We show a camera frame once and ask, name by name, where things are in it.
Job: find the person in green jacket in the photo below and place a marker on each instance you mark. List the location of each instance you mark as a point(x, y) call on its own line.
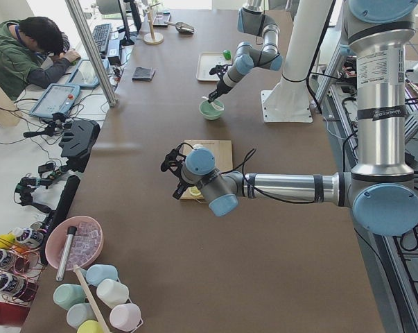
point(33, 51)

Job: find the lower lemon slice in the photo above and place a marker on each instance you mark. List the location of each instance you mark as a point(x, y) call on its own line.
point(194, 191)

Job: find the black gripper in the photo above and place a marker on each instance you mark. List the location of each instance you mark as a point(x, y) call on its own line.
point(181, 184)
point(222, 87)

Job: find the blue teach pendant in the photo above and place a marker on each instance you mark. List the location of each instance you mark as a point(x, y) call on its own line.
point(56, 98)
point(84, 75)

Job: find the wooden mug tree stand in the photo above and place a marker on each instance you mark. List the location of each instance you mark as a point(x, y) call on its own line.
point(152, 38)

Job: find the aluminium frame post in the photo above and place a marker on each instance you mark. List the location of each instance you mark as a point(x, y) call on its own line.
point(87, 40)

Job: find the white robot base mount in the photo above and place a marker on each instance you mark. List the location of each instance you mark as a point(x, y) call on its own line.
point(289, 102)

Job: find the pink cup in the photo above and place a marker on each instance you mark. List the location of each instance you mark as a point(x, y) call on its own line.
point(126, 317)

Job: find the cream rabbit print tray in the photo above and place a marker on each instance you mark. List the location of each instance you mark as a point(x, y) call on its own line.
point(207, 61)

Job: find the yellow cup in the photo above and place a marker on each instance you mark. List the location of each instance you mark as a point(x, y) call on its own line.
point(90, 326)

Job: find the white ceramic spoon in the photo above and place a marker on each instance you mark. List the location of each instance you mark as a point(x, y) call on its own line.
point(213, 104)

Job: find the metal scoop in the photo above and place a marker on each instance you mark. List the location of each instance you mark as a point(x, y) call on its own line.
point(182, 27)

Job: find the white cup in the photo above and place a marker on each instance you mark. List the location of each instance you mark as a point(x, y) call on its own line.
point(112, 293)

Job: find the black keyboard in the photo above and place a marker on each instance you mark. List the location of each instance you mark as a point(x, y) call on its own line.
point(101, 35)

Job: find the mint green bowl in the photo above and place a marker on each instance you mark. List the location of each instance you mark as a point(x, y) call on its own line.
point(208, 112)

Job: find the metal tube in bowl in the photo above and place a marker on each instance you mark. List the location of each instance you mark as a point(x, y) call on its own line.
point(71, 231)

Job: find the grey blue cup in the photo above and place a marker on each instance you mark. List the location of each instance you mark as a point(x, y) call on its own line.
point(79, 313)

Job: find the grey folded cloth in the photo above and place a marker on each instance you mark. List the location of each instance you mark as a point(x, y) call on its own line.
point(143, 74)

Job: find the mint green cup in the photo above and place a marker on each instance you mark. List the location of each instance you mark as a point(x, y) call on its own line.
point(68, 295)

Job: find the pastel blue cup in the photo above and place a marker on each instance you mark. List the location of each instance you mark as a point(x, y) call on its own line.
point(98, 272)

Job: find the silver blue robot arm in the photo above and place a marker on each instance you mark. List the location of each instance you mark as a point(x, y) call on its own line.
point(379, 187)
point(253, 21)

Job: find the wooden cutting board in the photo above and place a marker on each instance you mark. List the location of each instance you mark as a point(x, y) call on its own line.
point(222, 151)

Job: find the green lime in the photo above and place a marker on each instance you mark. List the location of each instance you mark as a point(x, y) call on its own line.
point(227, 54)

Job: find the pink bowl with ice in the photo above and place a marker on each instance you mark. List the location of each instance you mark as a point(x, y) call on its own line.
point(86, 246)

